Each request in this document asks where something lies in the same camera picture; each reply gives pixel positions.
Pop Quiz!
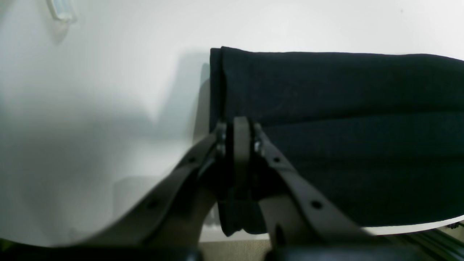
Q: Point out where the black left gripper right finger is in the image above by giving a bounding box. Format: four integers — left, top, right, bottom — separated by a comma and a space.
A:
241, 117, 421, 261

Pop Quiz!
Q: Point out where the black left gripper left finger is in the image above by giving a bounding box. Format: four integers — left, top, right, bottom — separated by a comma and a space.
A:
54, 122, 233, 261

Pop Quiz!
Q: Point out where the black T-shirt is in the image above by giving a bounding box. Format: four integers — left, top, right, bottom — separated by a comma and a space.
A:
209, 47, 464, 235

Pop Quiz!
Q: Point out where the blue glue gun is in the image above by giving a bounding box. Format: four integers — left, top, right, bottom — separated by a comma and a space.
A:
46, 0, 77, 24

